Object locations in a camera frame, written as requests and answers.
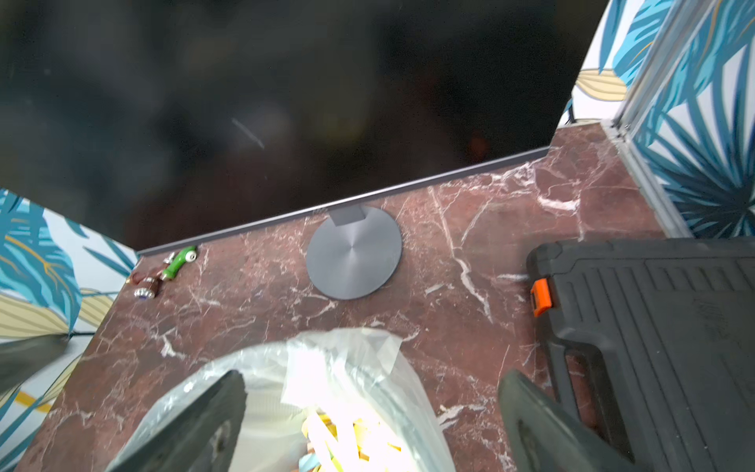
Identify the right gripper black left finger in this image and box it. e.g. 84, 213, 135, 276
111, 371, 247, 472

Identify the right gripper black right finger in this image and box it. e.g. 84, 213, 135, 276
497, 370, 638, 471

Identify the grey round monitor stand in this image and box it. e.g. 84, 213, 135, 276
306, 206, 402, 300

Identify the black computer monitor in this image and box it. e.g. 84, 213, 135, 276
1, 1, 607, 250

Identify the bin with clear plastic liner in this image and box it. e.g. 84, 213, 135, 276
109, 328, 454, 471

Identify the pile of coloured paper strips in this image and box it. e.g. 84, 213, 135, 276
296, 413, 412, 472

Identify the black plastic tool case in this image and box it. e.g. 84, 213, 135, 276
527, 237, 754, 471

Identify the aluminium corner post right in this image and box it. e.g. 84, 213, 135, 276
613, 1, 717, 139

